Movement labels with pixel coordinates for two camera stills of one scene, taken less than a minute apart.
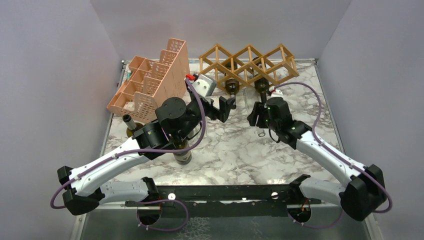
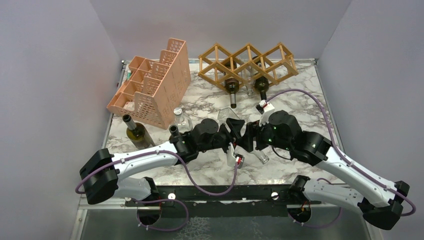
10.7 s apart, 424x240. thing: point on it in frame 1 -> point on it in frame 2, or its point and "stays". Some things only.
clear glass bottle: [251, 95] -> [249, 76]
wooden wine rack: [248, 66] stays
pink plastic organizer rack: [148, 82] stays
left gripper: [222, 113] -> [235, 126]
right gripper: [258, 109] -> [247, 141]
